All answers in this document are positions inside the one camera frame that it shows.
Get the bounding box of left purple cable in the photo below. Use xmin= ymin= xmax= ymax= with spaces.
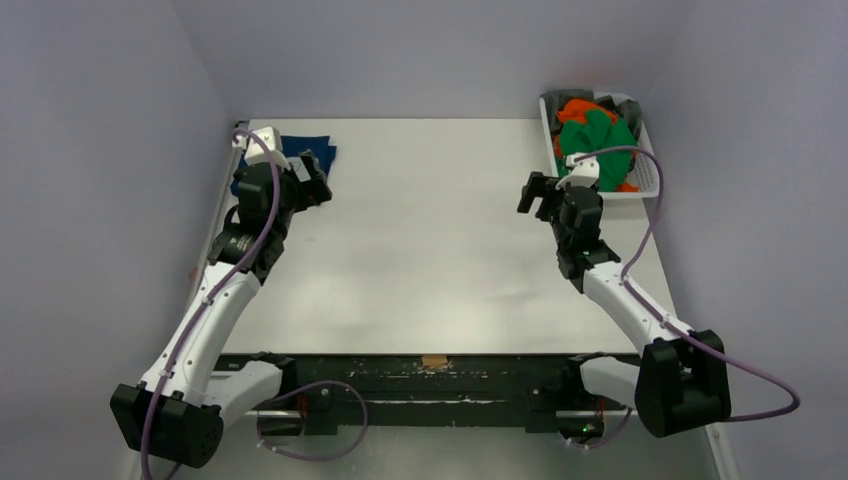
xmin=139 ymin=129 xmax=370 ymax=480

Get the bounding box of grey t shirt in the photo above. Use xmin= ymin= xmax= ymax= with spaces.
xmin=540 ymin=89 xmax=643 ymax=139

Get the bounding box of brown tape piece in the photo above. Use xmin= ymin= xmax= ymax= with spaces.
xmin=421 ymin=354 xmax=450 ymax=370

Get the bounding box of folded blue t shirt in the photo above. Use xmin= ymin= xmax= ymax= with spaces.
xmin=230 ymin=134 xmax=337 ymax=196

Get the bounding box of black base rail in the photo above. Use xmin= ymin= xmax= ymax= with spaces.
xmin=213 ymin=353 xmax=626 ymax=439

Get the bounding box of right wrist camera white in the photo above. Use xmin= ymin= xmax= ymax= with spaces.
xmin=555 ymin=152 xmax=600 ymax=190

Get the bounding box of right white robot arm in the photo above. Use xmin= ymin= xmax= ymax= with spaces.
xmin=517 ymin=172 xmax=732 ymax=438

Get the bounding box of green t shirt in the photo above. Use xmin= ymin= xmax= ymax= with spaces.
xmin=554 ymin=109 xmax=638 ymax=192

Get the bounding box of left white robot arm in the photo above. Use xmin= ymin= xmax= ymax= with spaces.
xmin=109 ymin=150 xmax=332 ymax=469

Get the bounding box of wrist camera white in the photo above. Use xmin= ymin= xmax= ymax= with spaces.
xmin=233 ymin=127 xmax=291 ymax=171
xmin=555 ymin=152 xmax=600 ymax=190

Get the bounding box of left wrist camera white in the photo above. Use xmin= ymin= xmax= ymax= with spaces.
xmin=233 ymin=127 xmax=291 ymax=171

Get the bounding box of orange t shirt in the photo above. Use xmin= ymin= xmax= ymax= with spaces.
xmin=552 ymin=98 xmax=637 ymax=192

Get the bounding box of white plastic basket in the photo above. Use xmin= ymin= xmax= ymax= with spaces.
xmin=541 ymin=91 xmax=659 ymax=200

